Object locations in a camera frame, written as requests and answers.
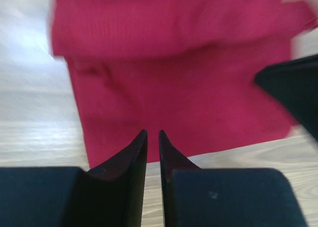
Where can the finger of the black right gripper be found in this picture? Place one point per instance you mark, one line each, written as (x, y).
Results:
(295, 85)

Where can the dark red t-shirt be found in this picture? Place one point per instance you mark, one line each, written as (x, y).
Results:
(183, 66)

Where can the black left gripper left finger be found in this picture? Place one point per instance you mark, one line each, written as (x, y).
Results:
(109, 195)

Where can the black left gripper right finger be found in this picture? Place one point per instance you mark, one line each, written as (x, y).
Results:
(224, 197)

